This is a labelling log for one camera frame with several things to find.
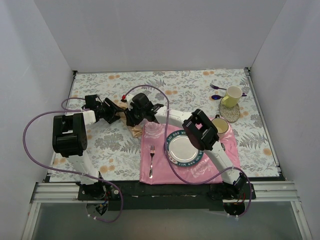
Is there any peach satin napkin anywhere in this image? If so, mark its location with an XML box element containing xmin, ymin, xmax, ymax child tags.
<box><xmin>116</xmin><ymin>101</ymin><xmax>143</xmax><ymax>138</ymax></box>

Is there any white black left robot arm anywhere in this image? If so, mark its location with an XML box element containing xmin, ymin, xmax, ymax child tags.
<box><xmin>52</xmin><ymin>94</ymin><xmax>124</xmax><ymax>200</ymax></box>

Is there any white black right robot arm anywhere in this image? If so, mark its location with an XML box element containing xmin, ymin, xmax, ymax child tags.
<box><xmin>121</xmin><ymin>93</ymin><xmax>253</xmax><ymax>201</ymax></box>

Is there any floral tablecloth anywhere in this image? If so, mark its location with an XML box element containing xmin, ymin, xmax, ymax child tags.
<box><xmin>67</xmin><ymin>69</ymin><xmax>280</xmax><ymax>182</ymax></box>

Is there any silver fork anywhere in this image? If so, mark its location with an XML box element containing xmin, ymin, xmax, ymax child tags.
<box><xmin>149</xmin><ymin>145</ymin><xmax>156</xmax><ymax>179</ymax></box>

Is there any pink rose placemat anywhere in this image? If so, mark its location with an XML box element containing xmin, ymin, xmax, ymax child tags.
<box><xmin>139</xmin><ymin>122</ymin><xmax>240</xmax><ymax>185</ymax></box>

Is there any white plate teal rim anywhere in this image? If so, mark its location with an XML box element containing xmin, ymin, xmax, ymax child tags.
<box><xmin>166</xmin><ymin>129</ymin><xmax>204</xmax><ymax>168</ymax></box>

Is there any purple plastic spoon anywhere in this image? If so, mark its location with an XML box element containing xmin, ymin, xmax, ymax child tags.
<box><xmin>210</xmin><ymin>93</ymin><xmax>247</xmax><ymax>100</ymax></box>

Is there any purple plastic fork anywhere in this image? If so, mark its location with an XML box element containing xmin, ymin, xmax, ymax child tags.
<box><xmin>210</xmin><ymin>84</ymin><xmax>227</xmax><ymax>91</ymax></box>

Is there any cream enamel mug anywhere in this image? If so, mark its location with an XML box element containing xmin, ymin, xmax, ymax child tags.
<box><xmin>212</xmin><ymin>114</ymin><xmax>229</xmax><ymax>139</ymax></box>

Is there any speckled round coaster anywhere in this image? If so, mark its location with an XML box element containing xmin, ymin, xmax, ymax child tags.
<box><xmin>219</xmin><ymin>102</ymin><xmax>240</xmax><ymax>123</ymax></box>

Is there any yellow green mug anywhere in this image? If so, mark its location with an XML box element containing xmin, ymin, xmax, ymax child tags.
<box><xmin>220</xmin><ymin>85</ymin><xmax>243</xmax><ymax>108</ymax></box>

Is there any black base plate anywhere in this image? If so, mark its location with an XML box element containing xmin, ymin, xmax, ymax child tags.
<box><xmin>76</xmin><ymin>181</ymin><xmax>256</xmax><ymax>211</ymax></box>

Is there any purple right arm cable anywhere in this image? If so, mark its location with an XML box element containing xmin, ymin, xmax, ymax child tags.
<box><xmin>123</xmin><ymin>84</ymin><xmax>253</xmax><ymax>218</ymax></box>

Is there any aluminium frame rail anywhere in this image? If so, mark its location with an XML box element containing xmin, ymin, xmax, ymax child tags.
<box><xmin>22</xmin><ymin>179</ymin><xmax>312</xmax><ymax>240</ymax></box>

